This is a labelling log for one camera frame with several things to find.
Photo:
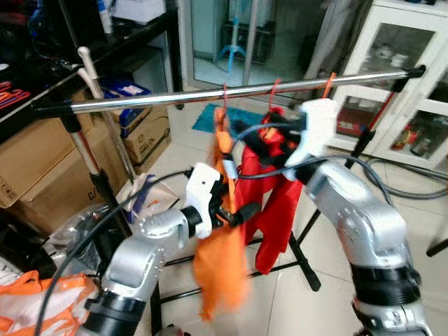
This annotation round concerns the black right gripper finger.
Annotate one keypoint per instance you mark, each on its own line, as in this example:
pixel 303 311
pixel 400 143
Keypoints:
pixel 262 148

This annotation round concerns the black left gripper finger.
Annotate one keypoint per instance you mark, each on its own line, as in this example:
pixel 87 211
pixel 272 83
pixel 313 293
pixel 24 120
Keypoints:
pixel 246 212

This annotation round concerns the orange garment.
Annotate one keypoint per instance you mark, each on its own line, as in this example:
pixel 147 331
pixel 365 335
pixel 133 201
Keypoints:
pixel 224 269

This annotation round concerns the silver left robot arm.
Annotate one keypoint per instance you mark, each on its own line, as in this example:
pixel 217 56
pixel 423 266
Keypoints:
pixel 140 255

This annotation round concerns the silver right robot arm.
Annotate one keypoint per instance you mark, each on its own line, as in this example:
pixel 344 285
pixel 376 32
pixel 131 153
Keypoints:
pixel 364 224

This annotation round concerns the red jersey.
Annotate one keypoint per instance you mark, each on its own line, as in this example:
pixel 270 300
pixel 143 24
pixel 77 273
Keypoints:
pixel 273 203

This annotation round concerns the white plastic bag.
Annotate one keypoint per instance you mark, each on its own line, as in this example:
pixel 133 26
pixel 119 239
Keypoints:
pixel 143 196

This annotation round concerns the small printed cardboard box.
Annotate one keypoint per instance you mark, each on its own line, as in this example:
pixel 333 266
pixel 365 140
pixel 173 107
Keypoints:
pixel 150 136

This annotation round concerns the aluminium glass door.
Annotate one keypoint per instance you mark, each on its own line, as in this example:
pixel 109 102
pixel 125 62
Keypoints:
pixel 185 42

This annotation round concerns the blue box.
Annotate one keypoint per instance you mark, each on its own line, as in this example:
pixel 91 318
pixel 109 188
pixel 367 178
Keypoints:
pixel 126 91

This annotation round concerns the white glass door cabinet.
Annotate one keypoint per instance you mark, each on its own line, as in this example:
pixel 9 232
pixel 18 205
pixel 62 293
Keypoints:
pixel 409 15

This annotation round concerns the large cardboard box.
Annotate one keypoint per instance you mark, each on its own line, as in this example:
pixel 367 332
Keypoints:
pixel 49 168

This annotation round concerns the black stand leg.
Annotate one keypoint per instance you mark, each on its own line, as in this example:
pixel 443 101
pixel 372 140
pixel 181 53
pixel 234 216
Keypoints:
pixel 437 246

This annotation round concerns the orange white bag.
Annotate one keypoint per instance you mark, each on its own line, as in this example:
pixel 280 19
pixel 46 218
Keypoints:
pixel 35 301

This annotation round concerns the black desk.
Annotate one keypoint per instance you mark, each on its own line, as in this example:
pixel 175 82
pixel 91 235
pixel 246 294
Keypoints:
pixel 63 52

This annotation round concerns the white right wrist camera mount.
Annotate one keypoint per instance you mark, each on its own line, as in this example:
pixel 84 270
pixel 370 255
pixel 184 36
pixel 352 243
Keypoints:
pixel 318 126

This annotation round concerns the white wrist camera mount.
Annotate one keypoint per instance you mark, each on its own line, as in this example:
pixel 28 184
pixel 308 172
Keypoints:
pixel 203 183
pixel 318 126

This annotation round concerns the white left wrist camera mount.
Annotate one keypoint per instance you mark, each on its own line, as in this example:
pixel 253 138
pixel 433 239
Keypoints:
pixel 203 183

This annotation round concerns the chrome rail clothes rack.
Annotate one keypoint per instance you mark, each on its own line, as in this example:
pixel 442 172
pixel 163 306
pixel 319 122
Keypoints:
pixel 175 96

